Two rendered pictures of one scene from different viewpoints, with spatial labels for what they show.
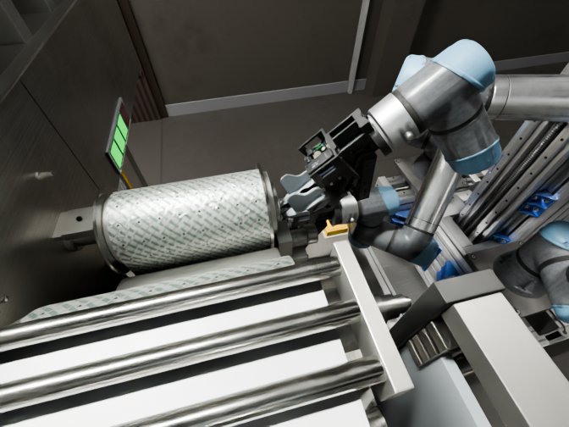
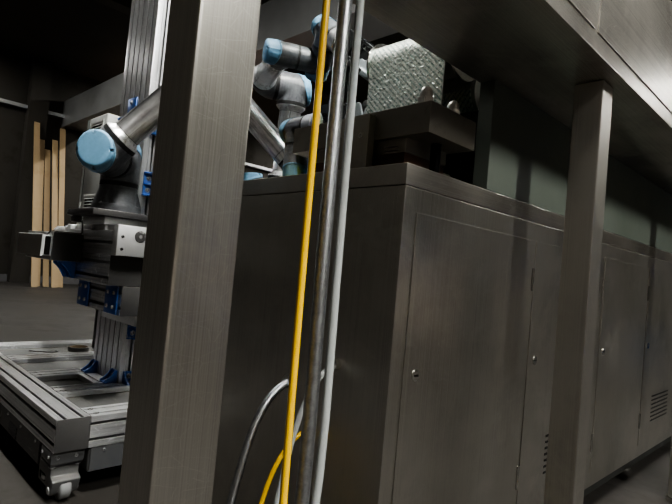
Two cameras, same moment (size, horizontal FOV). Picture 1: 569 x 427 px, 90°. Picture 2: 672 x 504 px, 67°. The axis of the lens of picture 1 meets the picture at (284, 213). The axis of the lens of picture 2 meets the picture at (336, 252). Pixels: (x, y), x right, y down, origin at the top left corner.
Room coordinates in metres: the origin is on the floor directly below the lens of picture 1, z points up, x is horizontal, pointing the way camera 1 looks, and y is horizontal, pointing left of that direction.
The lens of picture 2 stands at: (1.12, 1.18, 0.70)
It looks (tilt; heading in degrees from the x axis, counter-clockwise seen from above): 2 degrees up; 239
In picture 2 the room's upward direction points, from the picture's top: 5 degrees clockwise
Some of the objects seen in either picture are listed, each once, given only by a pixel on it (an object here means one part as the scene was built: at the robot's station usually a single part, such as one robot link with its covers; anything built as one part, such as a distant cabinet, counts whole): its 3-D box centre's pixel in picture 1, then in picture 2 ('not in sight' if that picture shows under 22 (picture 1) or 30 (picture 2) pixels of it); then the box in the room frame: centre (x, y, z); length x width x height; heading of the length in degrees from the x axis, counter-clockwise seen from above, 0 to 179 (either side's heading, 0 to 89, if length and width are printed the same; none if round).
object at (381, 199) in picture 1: (372, 203); (298, 131); (0.46, -0.22, 1.11); 0.11 x 0.08 x 0.09; 103
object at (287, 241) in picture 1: (290, 268); not in sight; (0.31, -0.01, 1.05); 0.06 x 0.05 x 0.31; 103
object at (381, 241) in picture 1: (369, 230); (295, 164); (0.45, -0.23, 1.01); 0.11 x 0.08 x 0.11; 60
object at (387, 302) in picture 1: (383, 307); not in sight; (0.11, -0.11, 1.33); 0.06 x 0.03 x 0.03; 103
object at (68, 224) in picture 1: (77, 222); not in sight; (0.27, 0.32, 1.28); 0.06 x 0.05 x 0.02; 103
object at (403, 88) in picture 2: not in sight; (401, 107); (0.37, 0.17, 1.11); 0.23 x 0.01 x 0.18; 103
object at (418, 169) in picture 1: (434, 163); (117, 197); (0.89, -0.62, 0.87); 0.15 x 0.15 x 0.10
